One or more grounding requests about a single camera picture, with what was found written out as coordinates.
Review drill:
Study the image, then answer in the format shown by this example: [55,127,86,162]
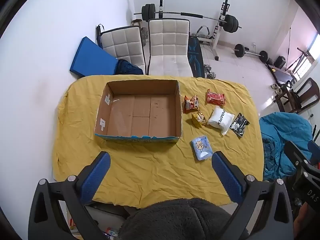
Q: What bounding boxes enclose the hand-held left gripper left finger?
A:
[28,151,112,240]

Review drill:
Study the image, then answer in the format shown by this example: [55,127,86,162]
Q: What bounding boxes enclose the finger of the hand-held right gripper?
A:
[284,141,313,173]
[307,140,320,157]

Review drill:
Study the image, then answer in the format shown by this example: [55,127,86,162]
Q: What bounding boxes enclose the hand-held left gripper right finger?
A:
[211,151,294,240]

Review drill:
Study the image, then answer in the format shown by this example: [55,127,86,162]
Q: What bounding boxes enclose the cardboard box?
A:
[94,79,182,144]

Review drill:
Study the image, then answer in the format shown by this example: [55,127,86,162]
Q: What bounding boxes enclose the red floral packet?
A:
[206,89,226,106]

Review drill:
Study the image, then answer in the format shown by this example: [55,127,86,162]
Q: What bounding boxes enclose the orange snack packet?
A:
[184,94,200,114]

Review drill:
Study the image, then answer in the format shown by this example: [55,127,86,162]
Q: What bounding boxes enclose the white soft packet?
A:
[207,106,235,136]

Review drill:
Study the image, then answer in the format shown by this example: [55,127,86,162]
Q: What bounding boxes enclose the teal blanket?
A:
[259,112,313,180]

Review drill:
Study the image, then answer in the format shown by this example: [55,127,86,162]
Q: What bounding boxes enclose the light blue tissue packet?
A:
[190,135,213,161]

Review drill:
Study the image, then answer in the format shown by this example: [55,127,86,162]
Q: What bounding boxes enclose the black foil packet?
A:
[229,112,250,138]

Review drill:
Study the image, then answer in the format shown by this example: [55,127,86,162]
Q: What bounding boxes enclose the dark wooden chair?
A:
[274,77,320,114]

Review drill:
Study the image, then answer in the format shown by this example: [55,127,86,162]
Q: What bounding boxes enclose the yellow tablecloth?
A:
[52,75,264,208]

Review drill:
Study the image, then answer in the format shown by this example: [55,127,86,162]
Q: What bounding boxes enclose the yellow snack packet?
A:
[191,112,207,128]

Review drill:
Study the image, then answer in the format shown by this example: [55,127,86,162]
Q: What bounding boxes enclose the dark fleece clothing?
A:
[119,197,250,240]

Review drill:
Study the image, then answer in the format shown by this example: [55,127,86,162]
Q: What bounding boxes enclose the brown padded bench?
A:
[266,64,298,85]

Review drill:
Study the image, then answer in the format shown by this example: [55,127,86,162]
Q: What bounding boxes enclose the black tripod stand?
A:
[287,47,313,73]

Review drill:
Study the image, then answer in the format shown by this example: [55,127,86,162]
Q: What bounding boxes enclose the black speaker box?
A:
[274,56,286,69]

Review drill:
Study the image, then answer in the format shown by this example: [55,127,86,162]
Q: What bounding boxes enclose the short barbell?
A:
[234,44,269,63]

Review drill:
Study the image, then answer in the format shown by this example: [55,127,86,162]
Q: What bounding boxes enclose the dark blue quilted cloth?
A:
[115,59,144,75]

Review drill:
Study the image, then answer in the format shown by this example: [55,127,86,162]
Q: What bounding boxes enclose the blue foam mat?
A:
[69,37,118,77]

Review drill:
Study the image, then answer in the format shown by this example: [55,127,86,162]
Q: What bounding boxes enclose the white quilted chair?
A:
[146,19,193,77]
[100,26,147,75]

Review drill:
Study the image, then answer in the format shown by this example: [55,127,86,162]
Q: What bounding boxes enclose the white barbell rack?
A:
[157,0,230,62]

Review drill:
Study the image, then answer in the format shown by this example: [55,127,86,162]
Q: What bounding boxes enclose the black folded stand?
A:
[95,24,104,48]

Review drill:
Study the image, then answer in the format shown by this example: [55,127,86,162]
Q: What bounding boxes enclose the long barbell with plates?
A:
[134,4,242,33]

